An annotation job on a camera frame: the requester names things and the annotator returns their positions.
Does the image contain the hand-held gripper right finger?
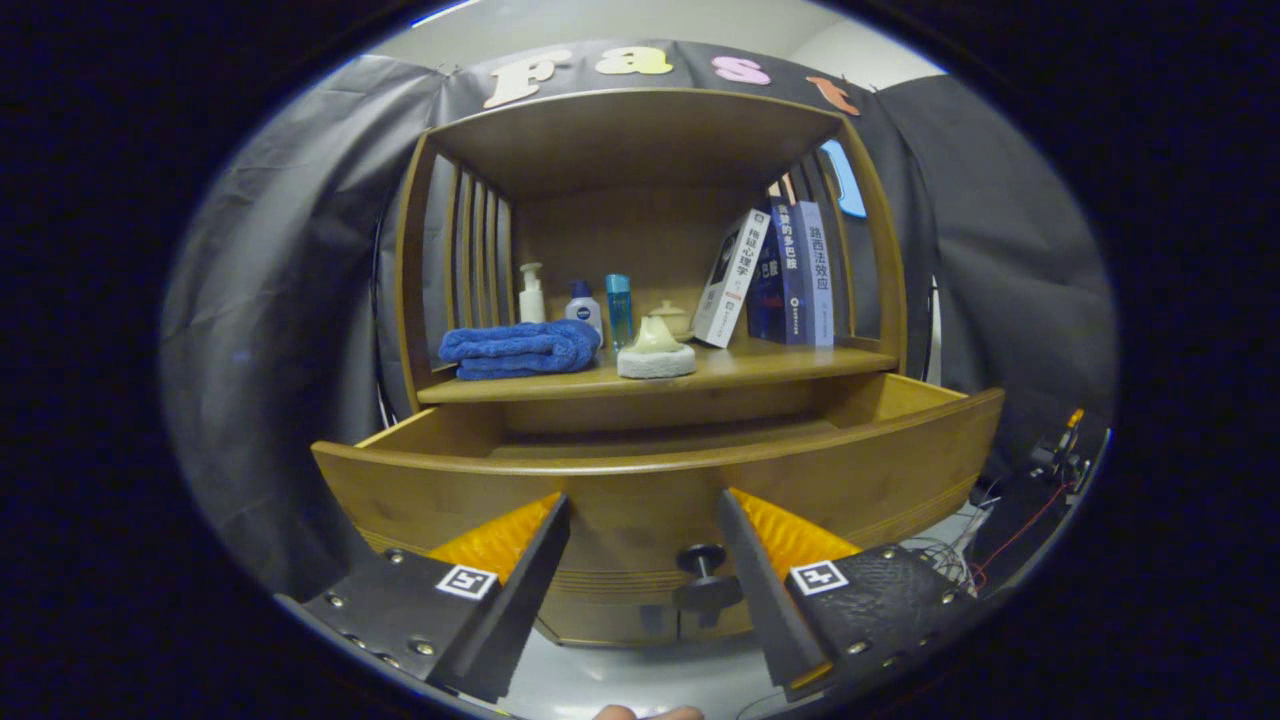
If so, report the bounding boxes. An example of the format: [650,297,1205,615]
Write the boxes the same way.
[716,488,986,701]

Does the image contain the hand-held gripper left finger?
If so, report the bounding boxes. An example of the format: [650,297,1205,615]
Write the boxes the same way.
[278,492,573,704]

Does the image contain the black drawer knob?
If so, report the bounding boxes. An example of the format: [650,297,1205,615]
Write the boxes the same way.
[672,543,746,616]

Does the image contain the wooden drawer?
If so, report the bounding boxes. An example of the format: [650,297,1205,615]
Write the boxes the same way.
[310,372,1006,606]

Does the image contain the white soap dish with soap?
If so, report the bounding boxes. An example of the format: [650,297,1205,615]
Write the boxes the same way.
[616,315,698,380]

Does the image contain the wooden cabinet door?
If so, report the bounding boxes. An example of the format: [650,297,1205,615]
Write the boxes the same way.
[665,600,756,643]
[535,605,666,649]

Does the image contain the wooden countertop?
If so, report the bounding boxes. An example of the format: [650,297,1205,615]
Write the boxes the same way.
[415,335,901,406]

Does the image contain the wooden cabinet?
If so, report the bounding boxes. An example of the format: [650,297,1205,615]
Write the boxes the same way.
[393,88,911,649]

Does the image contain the blue folded towel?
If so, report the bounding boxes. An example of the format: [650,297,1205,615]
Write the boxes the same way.
[438,318,603,382]

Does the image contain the black equipment with orange parts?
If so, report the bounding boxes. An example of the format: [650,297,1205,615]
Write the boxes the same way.
[965,405,1096,591]

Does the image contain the white bottle with blue cap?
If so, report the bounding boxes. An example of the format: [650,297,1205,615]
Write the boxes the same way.
[565,280,604,346]

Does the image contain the beige lidded teacup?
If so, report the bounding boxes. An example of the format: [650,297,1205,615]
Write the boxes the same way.
[645,299,696,343]

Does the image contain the white pump bottle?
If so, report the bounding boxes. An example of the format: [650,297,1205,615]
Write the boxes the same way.
[517,262,547,324]

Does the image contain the clear blue bottle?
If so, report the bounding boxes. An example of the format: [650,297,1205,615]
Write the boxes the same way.
[604,273,635,351]

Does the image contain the dark blue book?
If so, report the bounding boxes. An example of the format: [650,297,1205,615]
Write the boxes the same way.
[745,200,809,346]

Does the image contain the white book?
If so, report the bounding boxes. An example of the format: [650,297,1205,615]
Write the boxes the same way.
[691,208,773,349]

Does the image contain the lavender book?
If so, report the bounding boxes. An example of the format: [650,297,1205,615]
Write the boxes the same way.
[795,200,837,348]

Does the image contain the tangle of thin cables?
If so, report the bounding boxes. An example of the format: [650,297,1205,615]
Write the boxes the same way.
[900,480,1001,596]

